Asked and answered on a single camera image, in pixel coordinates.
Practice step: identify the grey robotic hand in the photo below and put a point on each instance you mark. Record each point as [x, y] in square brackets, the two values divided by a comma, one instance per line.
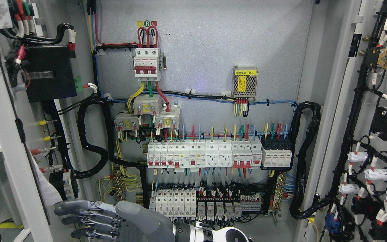
[123, 222]

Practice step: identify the grey cabinet door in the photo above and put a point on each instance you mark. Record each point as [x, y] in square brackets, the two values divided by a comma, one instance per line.
[353, 177]
[21, 176]

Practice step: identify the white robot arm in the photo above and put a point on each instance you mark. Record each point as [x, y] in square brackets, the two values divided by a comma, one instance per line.
[202, 232]

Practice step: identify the lower relay and breaker row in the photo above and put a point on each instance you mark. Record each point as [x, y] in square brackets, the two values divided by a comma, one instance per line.
[216, 204]

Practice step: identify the grey current transformers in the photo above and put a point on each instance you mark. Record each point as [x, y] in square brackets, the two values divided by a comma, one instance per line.
[149, 111]

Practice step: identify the row of white circuit breakers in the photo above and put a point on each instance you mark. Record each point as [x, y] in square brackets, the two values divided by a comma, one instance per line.
[190, 156]

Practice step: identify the red three pole main breaker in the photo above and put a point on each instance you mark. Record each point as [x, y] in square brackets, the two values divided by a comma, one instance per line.
[148, 64]

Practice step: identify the black surge protector module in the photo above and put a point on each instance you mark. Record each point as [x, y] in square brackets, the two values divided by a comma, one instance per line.
[276, 154]

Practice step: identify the metal mesh power supply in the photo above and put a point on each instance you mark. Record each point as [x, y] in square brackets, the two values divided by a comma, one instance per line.
[244, 82]

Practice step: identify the white din rail sockets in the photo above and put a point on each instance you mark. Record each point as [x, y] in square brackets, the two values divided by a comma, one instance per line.
[218, 153]

